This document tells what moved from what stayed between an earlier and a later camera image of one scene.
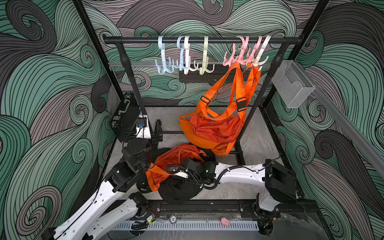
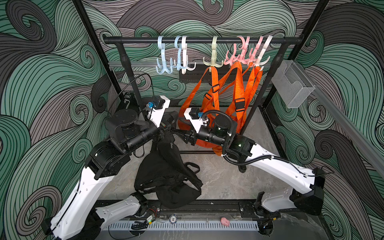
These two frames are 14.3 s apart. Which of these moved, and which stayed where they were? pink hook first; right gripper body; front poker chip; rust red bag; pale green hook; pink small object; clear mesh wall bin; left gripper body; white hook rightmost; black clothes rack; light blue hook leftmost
Moved: right gripper body; left gripper body; pale green hook; rust red bag
Stayed: pink hook first; pink small object; clear mesh wall bin; front poker chip; white hook rightmost; light blue hook leftmost; black clothes rack
